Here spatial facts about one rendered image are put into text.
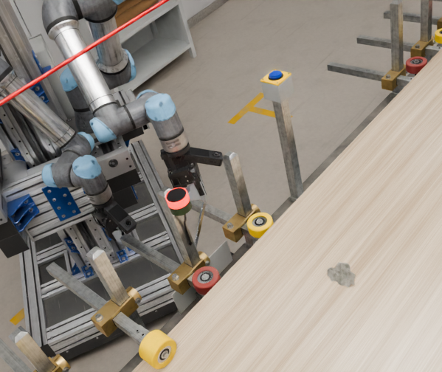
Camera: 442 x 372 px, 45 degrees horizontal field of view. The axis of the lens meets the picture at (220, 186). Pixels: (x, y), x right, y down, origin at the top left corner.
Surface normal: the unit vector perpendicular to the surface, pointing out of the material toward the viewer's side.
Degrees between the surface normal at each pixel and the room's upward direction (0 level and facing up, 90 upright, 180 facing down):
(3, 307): 0
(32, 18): 90
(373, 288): 0
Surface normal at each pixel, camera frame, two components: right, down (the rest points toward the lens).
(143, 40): 0.76, 0.28
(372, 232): -0.22, -0.74
